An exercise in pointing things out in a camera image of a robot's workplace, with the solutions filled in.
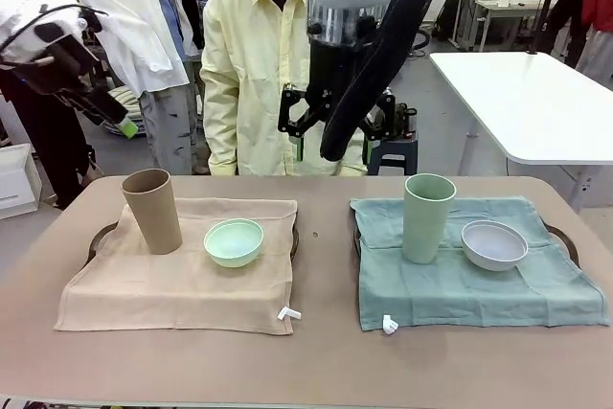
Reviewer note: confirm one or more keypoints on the grey background work table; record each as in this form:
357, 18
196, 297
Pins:
498, 6

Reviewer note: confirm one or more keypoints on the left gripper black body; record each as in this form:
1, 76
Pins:
62, 69

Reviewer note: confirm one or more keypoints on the tall light green cup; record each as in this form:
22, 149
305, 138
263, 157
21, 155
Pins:
426, 222

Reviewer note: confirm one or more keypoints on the teal cloth mat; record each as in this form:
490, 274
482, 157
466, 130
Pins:
455, 294

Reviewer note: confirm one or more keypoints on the person in yellow shirt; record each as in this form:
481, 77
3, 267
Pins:
254, 69

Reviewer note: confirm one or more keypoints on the white box on floor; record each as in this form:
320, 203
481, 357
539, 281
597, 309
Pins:
14, 179

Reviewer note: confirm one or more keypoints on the tall brown cup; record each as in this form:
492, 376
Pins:
153, 217

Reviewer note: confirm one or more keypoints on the white tag of teal cloth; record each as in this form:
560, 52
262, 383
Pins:
389, 325

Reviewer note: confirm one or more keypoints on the black device on stool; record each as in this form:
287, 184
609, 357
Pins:
404, 121

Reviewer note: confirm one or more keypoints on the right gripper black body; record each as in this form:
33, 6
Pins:
330, 69

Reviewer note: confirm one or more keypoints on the black backpack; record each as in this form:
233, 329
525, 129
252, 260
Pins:
447, 16

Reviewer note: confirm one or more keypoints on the white side table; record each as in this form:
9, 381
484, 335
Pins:
527, 102

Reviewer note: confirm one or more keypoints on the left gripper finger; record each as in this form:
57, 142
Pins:
76, 100
117, 117

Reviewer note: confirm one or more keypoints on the white tag of beige cloth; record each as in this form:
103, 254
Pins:
285, 313

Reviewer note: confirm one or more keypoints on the person in white coat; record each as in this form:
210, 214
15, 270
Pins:
124, 21

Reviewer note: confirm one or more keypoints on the blue plastic stool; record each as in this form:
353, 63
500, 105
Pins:
397, 148

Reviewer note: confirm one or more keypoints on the white bowl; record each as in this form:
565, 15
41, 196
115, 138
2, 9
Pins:
493, 248

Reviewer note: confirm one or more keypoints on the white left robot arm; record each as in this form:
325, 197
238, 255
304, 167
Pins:
19, 26

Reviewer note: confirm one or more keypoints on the small light green bowl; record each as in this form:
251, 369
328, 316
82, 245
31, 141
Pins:
234, 246

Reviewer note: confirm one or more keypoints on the beige cloth mat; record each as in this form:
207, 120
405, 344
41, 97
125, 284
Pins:
167, 294

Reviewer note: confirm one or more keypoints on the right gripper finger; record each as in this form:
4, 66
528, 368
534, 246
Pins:
287, 112
388, 121

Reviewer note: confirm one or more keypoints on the person's right forearm yellow sleeve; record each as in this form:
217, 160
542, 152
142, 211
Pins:
220, 131

